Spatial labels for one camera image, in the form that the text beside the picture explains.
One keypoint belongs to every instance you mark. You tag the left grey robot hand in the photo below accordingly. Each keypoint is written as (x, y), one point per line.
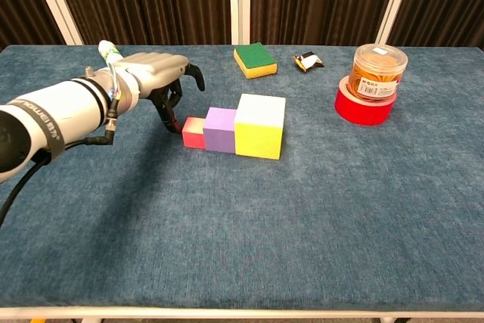
(159, 69)

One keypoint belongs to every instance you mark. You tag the large yellow cube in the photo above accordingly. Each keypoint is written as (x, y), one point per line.
(259, 137)

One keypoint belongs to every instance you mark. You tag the small red cube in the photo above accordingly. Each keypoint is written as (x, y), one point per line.
(193, 135)

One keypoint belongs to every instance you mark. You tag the green yellow sponge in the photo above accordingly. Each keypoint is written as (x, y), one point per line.
(254, 58)

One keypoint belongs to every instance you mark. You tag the yellow floor tape strip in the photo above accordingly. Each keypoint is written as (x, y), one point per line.
(38, 320)

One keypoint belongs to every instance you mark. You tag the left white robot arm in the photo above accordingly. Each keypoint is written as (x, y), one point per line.
(64, 111)

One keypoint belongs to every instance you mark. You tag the blue fabric table cover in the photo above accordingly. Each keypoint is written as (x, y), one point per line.
(227, 243)

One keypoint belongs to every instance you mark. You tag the white bottle green label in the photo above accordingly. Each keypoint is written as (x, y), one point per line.
(107, 50)

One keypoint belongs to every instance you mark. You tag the white table frame edge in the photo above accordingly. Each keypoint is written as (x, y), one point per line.
(242, 313)

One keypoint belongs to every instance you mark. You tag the red tape roll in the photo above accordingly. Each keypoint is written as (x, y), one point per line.
(359, 111)

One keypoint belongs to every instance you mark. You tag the clear jar of rubber bands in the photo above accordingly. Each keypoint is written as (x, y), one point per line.
(378, 69)

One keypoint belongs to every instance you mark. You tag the black white snack packet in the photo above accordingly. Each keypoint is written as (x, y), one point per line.
(308, 62)

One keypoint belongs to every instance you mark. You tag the purple cube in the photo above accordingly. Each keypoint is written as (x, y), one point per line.
(219, 132)

